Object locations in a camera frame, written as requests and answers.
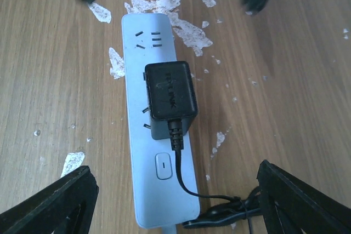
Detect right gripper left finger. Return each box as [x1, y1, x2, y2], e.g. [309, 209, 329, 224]
[1, 165, 99, 233]

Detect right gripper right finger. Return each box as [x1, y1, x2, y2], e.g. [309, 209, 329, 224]
[257, 160, 350, 233]

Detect light blue power strip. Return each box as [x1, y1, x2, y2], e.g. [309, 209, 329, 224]
[121, 13, 200, 233]

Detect black power adapter plug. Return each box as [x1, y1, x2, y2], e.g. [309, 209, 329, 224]
[144, 61, 198, 140]

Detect black adapter cable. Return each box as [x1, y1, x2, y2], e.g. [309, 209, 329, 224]
[167, 118, 264, 234]

